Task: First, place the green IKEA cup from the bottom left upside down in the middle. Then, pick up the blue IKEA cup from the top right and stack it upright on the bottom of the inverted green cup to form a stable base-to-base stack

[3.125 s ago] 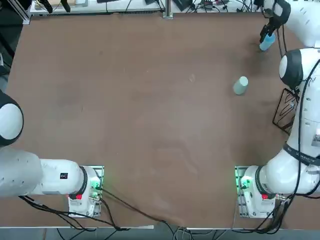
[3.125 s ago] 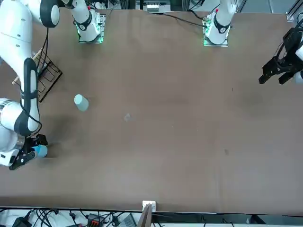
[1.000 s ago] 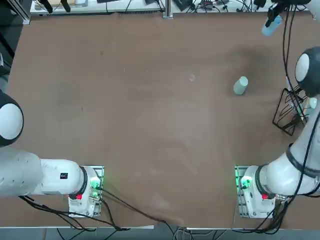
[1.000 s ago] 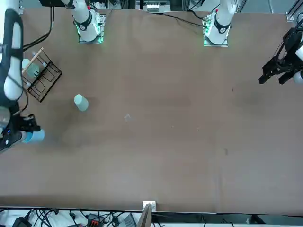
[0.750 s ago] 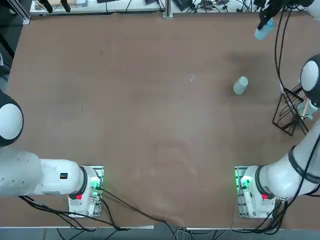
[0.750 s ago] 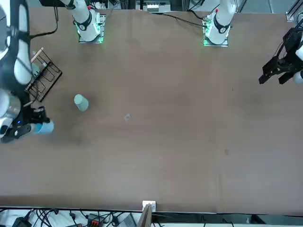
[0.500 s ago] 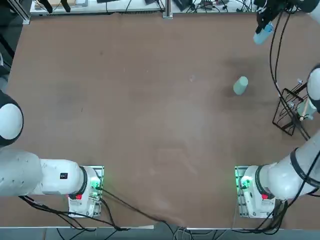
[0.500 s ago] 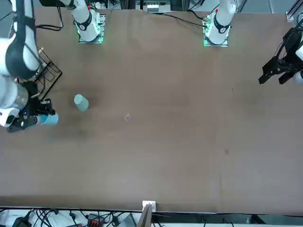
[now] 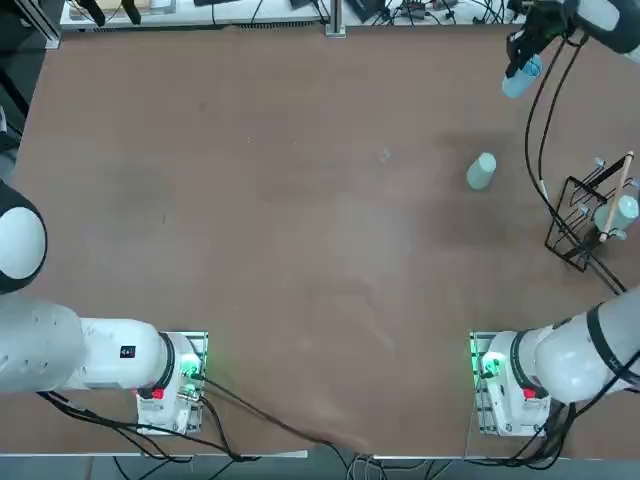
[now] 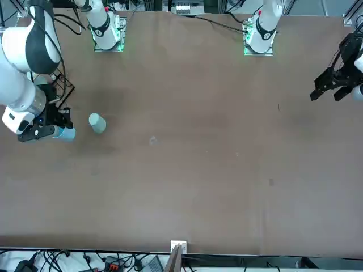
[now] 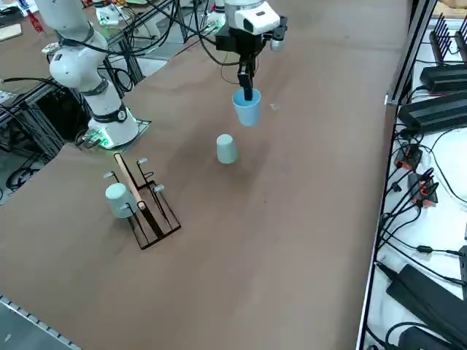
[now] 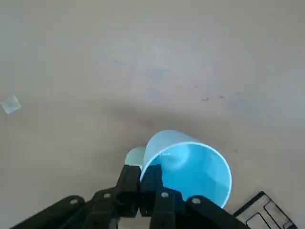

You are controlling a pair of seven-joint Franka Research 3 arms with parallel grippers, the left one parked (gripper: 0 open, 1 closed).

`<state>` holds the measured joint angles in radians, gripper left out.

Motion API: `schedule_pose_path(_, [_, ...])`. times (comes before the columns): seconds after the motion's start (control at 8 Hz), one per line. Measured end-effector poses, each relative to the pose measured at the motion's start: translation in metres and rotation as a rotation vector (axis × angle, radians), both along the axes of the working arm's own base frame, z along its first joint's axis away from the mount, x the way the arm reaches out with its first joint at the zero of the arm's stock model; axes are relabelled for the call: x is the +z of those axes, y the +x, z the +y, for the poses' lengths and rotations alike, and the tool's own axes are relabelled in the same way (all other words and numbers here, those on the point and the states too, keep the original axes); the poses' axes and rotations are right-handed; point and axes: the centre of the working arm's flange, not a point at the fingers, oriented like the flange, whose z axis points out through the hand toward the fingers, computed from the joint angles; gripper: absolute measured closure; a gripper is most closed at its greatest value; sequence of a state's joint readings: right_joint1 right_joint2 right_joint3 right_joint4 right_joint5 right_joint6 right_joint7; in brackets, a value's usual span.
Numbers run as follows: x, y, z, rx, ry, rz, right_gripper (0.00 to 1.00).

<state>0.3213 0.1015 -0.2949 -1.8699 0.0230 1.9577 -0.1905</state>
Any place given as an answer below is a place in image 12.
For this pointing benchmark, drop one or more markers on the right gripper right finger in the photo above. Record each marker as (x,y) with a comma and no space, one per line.
(152,179)

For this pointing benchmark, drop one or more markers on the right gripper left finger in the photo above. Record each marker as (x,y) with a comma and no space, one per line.
(128,179)

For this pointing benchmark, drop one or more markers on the green plastic cup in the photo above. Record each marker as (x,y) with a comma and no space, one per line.
(134,155)

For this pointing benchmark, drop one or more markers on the blue plastic cup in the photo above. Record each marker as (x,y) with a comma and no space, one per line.
(195,171)

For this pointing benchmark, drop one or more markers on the small clear plastic square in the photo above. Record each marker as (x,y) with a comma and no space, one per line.
(10,103)

